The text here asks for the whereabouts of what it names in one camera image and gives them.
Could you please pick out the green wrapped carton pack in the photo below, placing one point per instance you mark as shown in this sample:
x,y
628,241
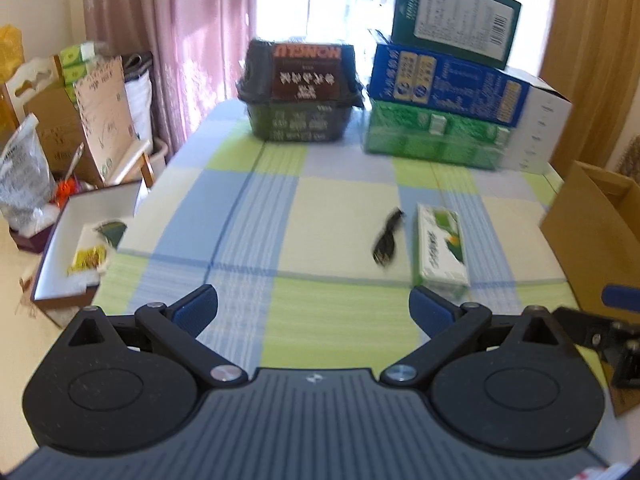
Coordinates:
x,y
407,131

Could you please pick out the cardboard boxes pile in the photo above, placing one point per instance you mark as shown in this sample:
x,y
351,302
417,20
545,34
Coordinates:
x,y
84,116

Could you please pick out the checkered tablecloth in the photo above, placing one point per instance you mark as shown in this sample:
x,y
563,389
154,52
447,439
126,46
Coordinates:
x,y
310,246

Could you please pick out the brown cardboard box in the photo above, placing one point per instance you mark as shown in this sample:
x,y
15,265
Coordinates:
x,y
593,229

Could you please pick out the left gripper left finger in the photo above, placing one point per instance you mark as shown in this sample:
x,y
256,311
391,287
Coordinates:
x,y
173,331

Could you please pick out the blue carton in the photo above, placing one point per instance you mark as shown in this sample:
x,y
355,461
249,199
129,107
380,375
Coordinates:
x,y
442,82

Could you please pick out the white tray box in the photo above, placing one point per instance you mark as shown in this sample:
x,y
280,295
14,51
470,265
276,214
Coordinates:
x,y
56,284

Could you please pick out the clear plastic bag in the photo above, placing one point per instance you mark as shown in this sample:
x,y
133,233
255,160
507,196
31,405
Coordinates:
x,y
27,185

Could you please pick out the yellow plastic bag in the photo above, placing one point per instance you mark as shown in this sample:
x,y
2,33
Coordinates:
x,y
11,51

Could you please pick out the green white medicine box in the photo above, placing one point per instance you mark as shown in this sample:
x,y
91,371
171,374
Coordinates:
x,y
439,256

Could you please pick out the dark green carton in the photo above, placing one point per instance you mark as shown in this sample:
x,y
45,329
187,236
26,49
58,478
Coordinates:
x,y
479,31

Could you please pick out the brown curtain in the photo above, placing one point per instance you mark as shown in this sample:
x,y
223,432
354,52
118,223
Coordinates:
x,y
592,58

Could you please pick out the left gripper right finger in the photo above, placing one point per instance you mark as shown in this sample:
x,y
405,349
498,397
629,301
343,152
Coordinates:
x,y
452,331

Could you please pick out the black instant noodle bowl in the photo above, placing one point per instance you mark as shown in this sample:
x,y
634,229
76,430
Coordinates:
x,y
299,92

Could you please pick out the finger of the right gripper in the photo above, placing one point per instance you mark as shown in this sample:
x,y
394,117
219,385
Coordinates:
x,y
621,297

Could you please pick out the pink curtain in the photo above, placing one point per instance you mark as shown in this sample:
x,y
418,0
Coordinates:
x,y
197,48

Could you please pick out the white tall box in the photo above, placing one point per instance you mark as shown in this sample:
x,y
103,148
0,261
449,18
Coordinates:
x,y
542,121

